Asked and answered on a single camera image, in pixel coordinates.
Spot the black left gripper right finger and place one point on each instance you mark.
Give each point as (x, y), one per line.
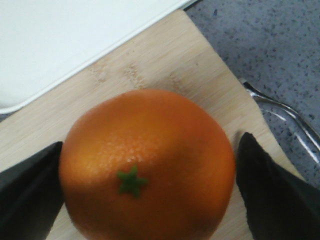
(279, 205)

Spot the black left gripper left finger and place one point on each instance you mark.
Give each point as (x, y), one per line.
(31, 196)

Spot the orange fruit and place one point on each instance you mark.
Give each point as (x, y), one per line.
(146, 165)

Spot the white rectangular tray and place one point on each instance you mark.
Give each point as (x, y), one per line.
(44, 42)

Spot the wooden cutting board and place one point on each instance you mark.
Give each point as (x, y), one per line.
(173, 56)

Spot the metal cutting board handle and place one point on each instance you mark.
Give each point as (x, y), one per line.
(296, 137)

